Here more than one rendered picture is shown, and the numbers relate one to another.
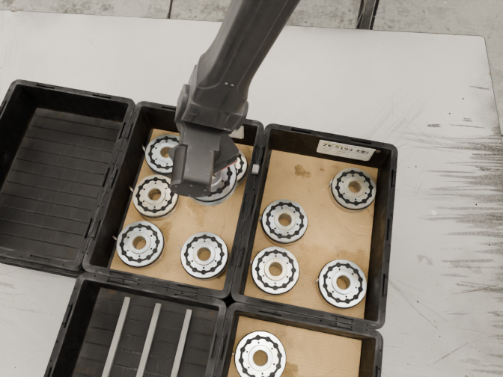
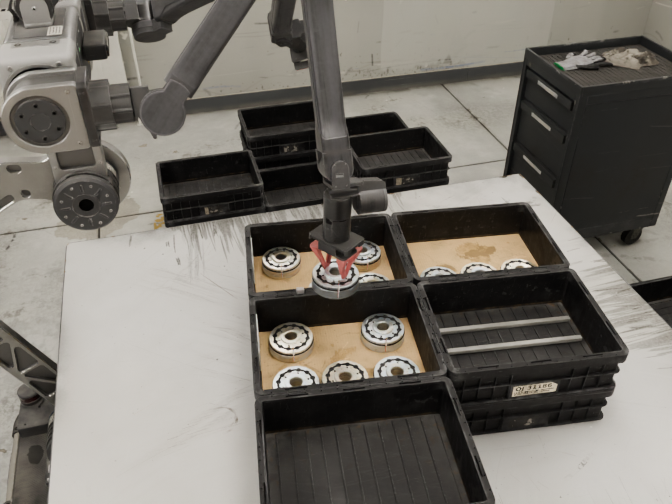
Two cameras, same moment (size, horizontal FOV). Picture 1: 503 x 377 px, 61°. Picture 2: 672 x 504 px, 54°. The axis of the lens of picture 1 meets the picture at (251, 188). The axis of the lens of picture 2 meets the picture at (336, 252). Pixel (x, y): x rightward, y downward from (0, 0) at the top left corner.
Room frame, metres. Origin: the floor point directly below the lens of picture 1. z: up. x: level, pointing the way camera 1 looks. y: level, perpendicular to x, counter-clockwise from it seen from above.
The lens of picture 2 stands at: (0.64, 1.14, 1.95)
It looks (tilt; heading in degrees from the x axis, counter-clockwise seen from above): 37 degrees down; 253
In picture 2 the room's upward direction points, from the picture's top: straight up
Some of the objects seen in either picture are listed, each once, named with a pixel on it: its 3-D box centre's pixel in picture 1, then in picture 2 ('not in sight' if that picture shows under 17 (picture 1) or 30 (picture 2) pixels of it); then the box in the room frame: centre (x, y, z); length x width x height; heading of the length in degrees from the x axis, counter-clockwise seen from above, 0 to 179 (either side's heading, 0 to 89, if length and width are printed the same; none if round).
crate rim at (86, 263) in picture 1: (180, 192); (342, 337); (0.32, 0.15, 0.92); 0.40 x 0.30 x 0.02; 171
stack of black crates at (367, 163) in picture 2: not in sight; (393, 191); (-0.36, -1.18, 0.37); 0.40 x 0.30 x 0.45; 178
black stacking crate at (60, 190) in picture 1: (55, 176); (365, 467); (0.37, 0.45, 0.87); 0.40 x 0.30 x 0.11; 171
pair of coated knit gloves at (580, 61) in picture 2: not in sight; (579, 59); (-1.19, -1.18, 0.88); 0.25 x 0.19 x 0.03; 178
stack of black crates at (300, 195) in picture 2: not in sight; (306, 214); (0.04, -1.19, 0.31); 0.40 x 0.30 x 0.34; 178
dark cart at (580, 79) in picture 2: not in sight; (590, 152); (-1.31, -1.10, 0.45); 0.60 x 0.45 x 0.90; 178
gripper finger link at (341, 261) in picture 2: not in sight; (340, 257); (0.30, 0.09, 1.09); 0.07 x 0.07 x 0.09; 34
